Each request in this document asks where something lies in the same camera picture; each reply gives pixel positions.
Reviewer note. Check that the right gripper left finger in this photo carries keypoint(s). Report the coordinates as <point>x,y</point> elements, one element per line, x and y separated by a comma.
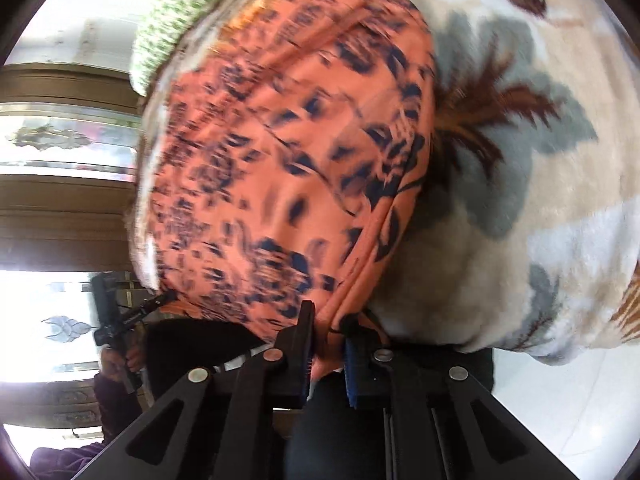
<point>218,425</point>

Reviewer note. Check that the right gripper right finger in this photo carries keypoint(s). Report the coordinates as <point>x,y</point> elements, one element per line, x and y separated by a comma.
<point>439,421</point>

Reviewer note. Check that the orange black floral garment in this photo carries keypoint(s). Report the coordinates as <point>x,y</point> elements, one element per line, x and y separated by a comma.
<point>283,146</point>

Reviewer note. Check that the person's left hand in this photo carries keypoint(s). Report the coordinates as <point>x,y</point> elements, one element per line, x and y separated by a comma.
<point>113,363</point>

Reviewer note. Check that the stained glass wooden door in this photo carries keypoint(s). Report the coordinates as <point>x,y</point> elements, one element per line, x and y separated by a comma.
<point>69,138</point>

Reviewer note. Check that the beige leaf pattern blanket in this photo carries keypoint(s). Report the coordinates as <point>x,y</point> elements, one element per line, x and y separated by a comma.
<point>525,233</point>

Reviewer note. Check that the green checkered pillow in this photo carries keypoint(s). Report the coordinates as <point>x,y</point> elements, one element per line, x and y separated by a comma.
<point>159,30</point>

